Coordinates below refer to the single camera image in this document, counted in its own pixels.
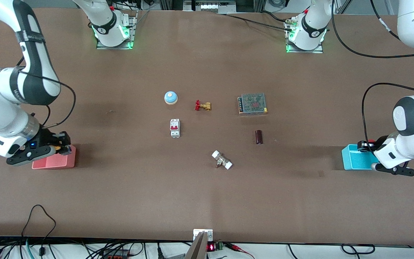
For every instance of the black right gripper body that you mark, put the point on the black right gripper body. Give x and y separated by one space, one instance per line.
47 138

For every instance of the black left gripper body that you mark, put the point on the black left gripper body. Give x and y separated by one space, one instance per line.
375 146

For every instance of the yellow push button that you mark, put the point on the yellow push button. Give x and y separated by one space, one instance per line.
58 147

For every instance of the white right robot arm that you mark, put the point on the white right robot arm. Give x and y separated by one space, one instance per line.
5 108

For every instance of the pink plastic box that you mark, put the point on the pink plastic box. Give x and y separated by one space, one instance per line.
59 162

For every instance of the blue plastic box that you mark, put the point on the blue plastic box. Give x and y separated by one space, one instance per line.
354 160

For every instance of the dark red cylinder capacitor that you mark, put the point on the dark red cylinder capacitor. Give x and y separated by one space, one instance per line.
259 137

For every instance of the blue call bell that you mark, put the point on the blue call bell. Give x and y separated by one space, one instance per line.
170 97

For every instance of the metal mesh power supply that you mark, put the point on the metal mesh power supply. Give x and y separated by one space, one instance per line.
253 104

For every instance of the metal fitting white ends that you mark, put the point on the metal fitting white ends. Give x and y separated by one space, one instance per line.
222 160

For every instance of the red clip lead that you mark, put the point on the red clip lead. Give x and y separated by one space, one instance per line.
241 249

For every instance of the red digit display module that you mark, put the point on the red digit display module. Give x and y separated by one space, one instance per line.
212 247

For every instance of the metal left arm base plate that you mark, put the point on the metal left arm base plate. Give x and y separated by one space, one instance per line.
320 49

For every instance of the white circuit breaker red switch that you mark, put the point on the white circuit breaker red switch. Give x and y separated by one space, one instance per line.
175 128

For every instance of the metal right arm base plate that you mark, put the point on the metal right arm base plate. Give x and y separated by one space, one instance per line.
132 32

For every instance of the grey camera mount bar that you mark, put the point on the grey camera mount bar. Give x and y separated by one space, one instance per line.
197 248

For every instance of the white bracket plate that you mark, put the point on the white bracket plate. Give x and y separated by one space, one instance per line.
208 233

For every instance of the aluminium frame structure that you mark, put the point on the aluminium frame structure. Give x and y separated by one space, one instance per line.
210 6

